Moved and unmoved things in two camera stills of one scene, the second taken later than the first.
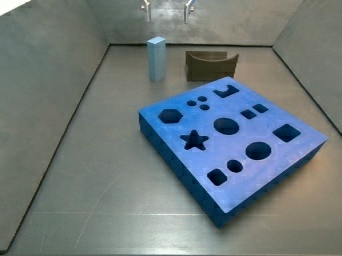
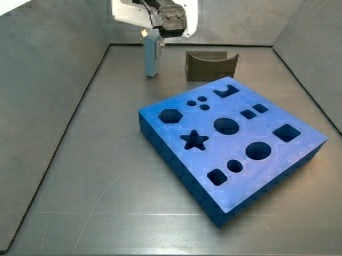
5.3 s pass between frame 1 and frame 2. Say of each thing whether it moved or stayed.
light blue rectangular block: moved
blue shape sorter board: stayed
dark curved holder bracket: stayed
